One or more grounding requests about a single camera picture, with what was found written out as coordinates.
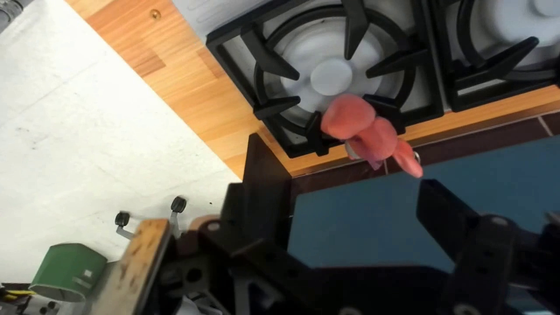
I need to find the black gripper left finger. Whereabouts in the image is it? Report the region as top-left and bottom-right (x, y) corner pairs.
(92, 217), (173, 315)

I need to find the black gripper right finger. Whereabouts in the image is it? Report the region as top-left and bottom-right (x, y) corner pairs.
(416, 176), (486, 276)

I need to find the pink plush toy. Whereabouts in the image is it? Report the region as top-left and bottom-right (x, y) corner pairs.
(318, 92), (425, 180)

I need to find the black stove grate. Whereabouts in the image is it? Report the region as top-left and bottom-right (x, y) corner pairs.
(204, 0), (560, 161)

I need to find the black caster wheel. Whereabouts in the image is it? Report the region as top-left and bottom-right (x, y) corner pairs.
(113, 210), (133, 231)
(168, 194), (189, 215)

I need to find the green box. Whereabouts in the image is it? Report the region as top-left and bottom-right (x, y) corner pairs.
(26, 241), (110, 304)

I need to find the long teal planter box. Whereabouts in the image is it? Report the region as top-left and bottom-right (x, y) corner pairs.
(285, 136), (560, 276)

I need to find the black metal frame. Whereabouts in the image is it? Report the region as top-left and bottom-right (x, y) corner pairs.
(239, 131), (294, 246)

